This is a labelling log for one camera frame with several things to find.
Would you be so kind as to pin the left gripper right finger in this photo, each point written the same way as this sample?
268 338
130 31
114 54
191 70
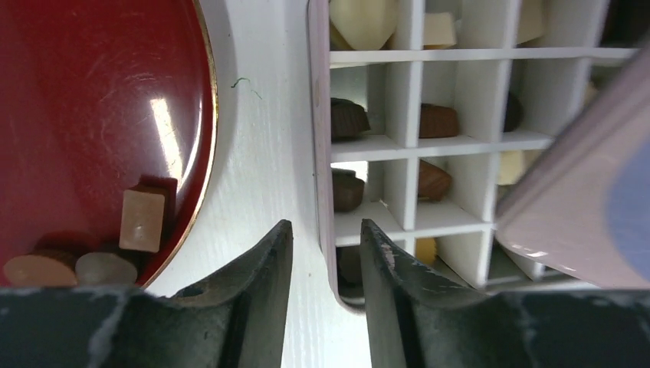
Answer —
416 317

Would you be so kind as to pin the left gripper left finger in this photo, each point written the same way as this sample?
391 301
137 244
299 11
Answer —
235 317

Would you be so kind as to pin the square metal tray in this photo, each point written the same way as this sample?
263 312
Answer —
583 206

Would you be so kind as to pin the pink divided chocolate box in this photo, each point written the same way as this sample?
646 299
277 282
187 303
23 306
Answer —
425 113

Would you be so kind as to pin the round red plate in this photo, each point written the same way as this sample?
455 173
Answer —
99 97

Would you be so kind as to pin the brown cube chocolate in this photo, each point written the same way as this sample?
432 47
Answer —
143 217

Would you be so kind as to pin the dark rounded chocolate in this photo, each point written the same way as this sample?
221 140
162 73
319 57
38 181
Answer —
103 267

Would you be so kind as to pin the brown oval chocolate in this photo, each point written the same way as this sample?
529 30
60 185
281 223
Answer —
39 271

